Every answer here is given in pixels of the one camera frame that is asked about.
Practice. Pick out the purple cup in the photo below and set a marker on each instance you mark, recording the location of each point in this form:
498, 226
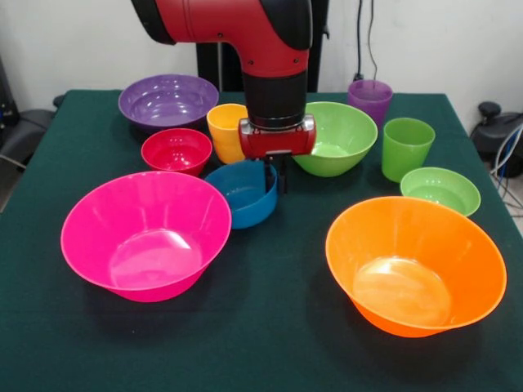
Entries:
369, 100

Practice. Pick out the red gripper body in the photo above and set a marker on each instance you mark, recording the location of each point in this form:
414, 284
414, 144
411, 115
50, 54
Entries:
278, 145

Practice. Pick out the medium green bowl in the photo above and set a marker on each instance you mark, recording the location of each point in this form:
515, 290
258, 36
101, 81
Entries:
343, 139

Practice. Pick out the small red bowl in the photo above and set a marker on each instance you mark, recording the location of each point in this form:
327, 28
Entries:
176, 153

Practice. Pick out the yellow cup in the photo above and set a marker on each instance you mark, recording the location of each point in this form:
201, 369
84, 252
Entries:
222, 130

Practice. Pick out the dark green tablecloth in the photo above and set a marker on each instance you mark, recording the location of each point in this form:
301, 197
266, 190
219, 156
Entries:
265, 326

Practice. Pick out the large orange bowl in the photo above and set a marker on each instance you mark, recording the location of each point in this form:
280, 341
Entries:
414, 269

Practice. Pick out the green cup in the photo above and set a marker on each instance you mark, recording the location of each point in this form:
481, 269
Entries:
406, 151

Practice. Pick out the purple bowl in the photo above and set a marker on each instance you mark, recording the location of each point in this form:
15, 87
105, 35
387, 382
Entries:
168, 102

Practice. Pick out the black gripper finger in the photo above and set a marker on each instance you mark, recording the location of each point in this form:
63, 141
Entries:
269, 175
284, 175

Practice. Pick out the large pink bowl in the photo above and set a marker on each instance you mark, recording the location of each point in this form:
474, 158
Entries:
143, 241

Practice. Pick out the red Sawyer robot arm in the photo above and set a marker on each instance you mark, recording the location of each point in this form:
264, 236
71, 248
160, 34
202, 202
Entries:
245, 32

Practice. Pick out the black robot column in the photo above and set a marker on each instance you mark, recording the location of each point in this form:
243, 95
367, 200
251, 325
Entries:
318, 61

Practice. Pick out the small green bowl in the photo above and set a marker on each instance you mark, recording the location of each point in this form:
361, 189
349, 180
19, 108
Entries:
441, 192

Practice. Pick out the small blue bowl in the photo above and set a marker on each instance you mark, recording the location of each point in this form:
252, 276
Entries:
245, 212

